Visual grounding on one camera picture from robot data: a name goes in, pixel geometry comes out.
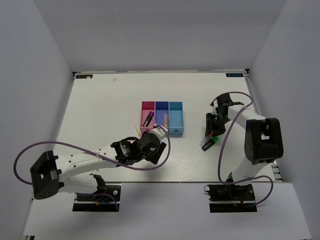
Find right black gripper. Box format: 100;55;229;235
205;112;231;137

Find yellow orange highlighter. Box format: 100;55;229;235
163;114;169;128

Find grey orange highlighter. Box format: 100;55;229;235
199;135;211;147

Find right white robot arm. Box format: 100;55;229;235
202;92;284;200

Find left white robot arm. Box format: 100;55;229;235
30;128;167;200

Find black green highlighter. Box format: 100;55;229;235
201;136;220;151

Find yellow pen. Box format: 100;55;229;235
134;126;142;138

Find black purple highlighter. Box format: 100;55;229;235
142;111;155;127

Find light blue container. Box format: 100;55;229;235
169;101;184;136

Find pink container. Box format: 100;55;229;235
140;101;156;134

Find dark blue container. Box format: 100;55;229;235
155;101;170;131

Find right blue corner label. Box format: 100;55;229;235
225;72;244;78

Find blue corner label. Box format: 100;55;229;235
225;72;244;78
75;74;93;79

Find left blue corner label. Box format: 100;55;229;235
75;74;93;79

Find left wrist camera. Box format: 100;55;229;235
150;127;166;142

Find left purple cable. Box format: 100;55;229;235
13;124;172;212

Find purple cable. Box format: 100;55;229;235
211;91;275;207
13;124;172;212

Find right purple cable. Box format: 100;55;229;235
211;91;275;207

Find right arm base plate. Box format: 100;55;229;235
203;184;257;213

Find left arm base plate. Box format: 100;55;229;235
72;183;122;213

